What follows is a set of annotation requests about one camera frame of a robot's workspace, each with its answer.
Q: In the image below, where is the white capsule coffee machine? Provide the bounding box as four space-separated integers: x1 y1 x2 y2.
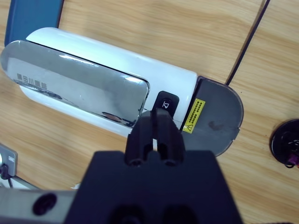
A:
0 27 198 139

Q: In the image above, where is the clear water tank dark lid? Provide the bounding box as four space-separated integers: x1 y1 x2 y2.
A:
179 78 245 158

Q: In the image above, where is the teal plastic tray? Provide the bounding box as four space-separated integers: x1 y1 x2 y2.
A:
5 0 65 48

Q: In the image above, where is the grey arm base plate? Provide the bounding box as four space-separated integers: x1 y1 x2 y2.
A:
0 143 19 182

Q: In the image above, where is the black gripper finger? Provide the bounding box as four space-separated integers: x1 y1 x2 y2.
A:
153 108 187 167
125 110 155 167

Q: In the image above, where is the purple coffee capsule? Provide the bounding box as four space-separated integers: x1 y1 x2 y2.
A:
288 153 299 168

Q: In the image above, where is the black machine power cable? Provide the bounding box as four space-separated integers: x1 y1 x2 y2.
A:
226 0 272 85

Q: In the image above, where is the black capsule holder with rods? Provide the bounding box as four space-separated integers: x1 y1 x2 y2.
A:
270 119 299 168

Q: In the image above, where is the black base cable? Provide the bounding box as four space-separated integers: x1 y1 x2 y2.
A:
0 162 15 189

